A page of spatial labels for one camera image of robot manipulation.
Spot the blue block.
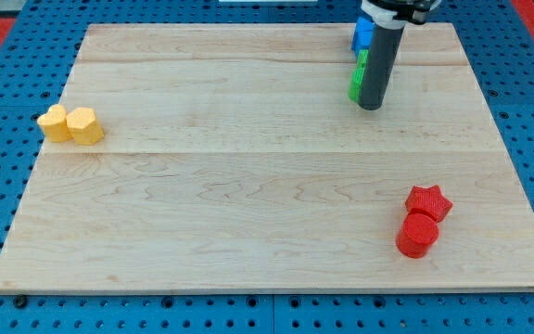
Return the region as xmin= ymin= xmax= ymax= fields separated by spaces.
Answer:
xmin=351 ymin=17 xmax=375 ymax=58

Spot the white and black robot wrist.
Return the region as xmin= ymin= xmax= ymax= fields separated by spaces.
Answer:
xmin=361 ymin=0 xmax=442 ymax=30

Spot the light wooden board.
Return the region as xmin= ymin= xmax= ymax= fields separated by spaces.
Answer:
xmin=0 ymin=23 xmax=534 ymax=295

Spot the red cylinder block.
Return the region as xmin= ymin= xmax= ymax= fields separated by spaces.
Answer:
xmin=395 ymin=213 xmax=439 ymax=259

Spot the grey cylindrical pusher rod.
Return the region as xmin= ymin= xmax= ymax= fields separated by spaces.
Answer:
xmin=358 ymin=25 xmax=404 ymax=110

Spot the yellow hexagon block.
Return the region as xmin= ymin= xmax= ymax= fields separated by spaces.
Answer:
xmin=66 ymin=107 xmax=104 ymax=146

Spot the red star block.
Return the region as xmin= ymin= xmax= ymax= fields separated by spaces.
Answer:
xmin=405 ymin=185 xmax=453 ymax=223

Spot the green block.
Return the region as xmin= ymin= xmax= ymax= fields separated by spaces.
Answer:
xmin=348 ymin=49 xmax=369 ymax=102

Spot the yellow heart block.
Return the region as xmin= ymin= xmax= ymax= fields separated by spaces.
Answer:
xmin=37 ymin=104 xmax=72 ymax=143

